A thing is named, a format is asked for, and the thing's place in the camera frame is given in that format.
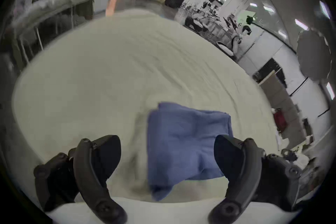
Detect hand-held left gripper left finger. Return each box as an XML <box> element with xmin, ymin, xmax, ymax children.
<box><xmin>34</xmin><ymin>135</ymin><xmax>128</xmax><ymax>224</ymax></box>

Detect white humanoid robot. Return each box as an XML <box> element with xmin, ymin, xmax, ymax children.
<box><xmin>217</xmin><ymin>15</ymin><xmax>256</xmax><ymax>58</ymax></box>

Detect grey photo umbrella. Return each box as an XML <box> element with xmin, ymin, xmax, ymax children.
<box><xmin>297</xmin><ymin>28</ymin><xmax>333</xmax><ymax>83</ymax></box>

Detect bed with beige sheet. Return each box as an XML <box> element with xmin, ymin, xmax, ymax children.
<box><xmin>11</xmin><ymin>8</ymin><xmax>279</xmax><ymax>203</ymax></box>

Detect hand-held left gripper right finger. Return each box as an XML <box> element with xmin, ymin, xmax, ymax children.
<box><xmin>208</xmin><ymin>135</ymin><xmax>302</xmax><ymax>224</ymax></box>

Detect blue garment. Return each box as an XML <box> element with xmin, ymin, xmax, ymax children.
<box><xmin>147</xmin><ymin>102</ymin><xmax>234</xmax><ymax>202</ymax></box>

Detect long table with white cover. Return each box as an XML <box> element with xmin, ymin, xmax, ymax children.
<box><xmin>10</xmin><ymin>0</ymin><xmax>94</xmax><ymax>61</ymax></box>

